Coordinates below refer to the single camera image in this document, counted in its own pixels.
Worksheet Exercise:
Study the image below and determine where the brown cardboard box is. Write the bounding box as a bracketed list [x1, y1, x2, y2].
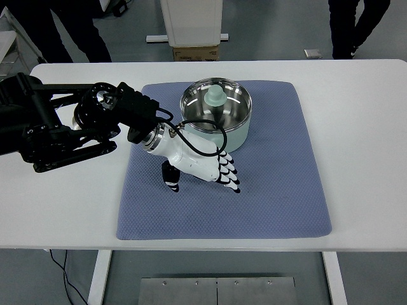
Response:
[172, 44, 220, 62]

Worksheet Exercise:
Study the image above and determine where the white table leg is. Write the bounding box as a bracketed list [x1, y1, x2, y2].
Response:
[321, 251, 348, 305]
[87, 250, 113, 305]

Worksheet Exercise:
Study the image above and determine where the white furniture frame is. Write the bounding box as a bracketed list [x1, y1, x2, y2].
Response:
[0, 6, 34, 77]

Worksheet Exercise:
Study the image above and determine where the person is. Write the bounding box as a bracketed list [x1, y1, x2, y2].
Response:
[327, 0, 391, 60]
[12, 0, 113, 64]

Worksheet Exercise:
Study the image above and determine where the black object on floor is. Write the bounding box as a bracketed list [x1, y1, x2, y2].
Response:
[108, 0, 128, 17]

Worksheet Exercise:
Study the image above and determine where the green pot with handle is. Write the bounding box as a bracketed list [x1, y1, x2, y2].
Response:
[179, 77, 253, 153]

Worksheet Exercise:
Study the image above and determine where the glass lid with green knob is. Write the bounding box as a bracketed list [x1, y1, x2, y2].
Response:
[179, 77, 253, 132]

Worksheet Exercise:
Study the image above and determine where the black floor cable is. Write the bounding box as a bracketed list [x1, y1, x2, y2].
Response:
[48, 249, 88, 305]

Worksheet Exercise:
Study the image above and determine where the blue textured mat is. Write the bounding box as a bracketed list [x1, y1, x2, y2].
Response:
[114, 79, 333, 241]

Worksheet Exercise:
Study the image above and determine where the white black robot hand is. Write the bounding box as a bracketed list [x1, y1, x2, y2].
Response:
[146, 128, 242, 194]

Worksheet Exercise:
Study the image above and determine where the white cabinet on base bar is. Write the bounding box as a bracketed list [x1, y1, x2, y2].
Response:
[145, 0, 230, 48]

